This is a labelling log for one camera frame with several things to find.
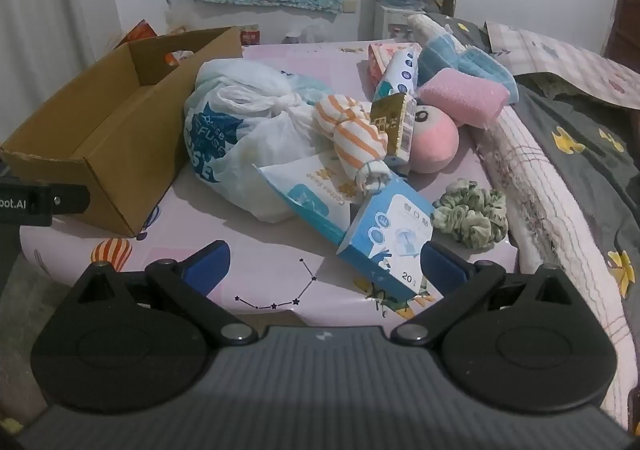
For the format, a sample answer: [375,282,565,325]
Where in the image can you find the orange box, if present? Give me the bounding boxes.
[115,20,158,49]

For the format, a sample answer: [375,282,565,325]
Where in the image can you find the pink red tissue packet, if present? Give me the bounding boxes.
[367,42,423,85]

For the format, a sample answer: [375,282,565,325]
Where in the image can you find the white curtain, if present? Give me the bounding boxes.
[0,0,122,131]

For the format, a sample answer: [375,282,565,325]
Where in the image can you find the light blue checked towel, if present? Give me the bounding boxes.
[417,32,519,103]

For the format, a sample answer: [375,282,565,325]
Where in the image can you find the dark wooden door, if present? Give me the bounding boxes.
[602,0,640,75]

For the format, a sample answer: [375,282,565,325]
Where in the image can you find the pink sponge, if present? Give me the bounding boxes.
[417,70,508,131]

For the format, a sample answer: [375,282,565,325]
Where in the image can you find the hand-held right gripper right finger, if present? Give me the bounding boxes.
[390,240,573,346]

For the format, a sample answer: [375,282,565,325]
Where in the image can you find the white pink quilt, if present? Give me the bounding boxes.
[475,104,640,431]

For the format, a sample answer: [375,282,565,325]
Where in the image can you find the green scrunchie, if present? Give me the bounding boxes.
[431,181,510,249]

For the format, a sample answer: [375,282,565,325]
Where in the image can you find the blue white bandage box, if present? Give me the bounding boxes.
[336,177,436,305]

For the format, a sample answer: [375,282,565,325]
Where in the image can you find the brown cardboard box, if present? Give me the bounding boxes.
[0,26,245,238]

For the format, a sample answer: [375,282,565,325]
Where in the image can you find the crumpled clear plastic bag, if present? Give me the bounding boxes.
[282,24,328,44]

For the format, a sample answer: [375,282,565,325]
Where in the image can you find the orange striped white towel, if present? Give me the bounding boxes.
[312,96,391,193]

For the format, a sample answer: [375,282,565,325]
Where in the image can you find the pink plush toy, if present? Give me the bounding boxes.
[406,104,460,175]

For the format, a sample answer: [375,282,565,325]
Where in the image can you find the white gold-print tissue pack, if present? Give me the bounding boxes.
[252,155,371,233]

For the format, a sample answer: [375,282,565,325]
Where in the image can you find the pink printed tablecloth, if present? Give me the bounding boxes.
[20,40,518,325]

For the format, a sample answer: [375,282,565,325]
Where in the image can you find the cream rolled towel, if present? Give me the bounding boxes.
[407,14,468,48]

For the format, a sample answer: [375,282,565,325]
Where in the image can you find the small gold brown box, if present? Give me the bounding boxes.
[370,92,418,165]

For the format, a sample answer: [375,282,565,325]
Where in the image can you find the white teal tissue pack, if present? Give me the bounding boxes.
[372,50,421,103]

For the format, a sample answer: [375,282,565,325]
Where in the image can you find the pink plaid bedsheet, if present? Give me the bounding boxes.
[485,20,640,108]

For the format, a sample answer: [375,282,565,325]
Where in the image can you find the white water dispenser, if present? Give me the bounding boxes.
[374,2,418,41]

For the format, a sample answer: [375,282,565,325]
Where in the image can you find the grey blanket yellow flowers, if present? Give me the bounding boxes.
[435,12,640,311]

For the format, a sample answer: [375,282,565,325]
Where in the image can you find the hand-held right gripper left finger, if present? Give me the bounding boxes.
[75,240,258,346]

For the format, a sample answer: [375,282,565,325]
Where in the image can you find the white plastic bag blue print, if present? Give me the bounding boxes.
[182,58,341,223]

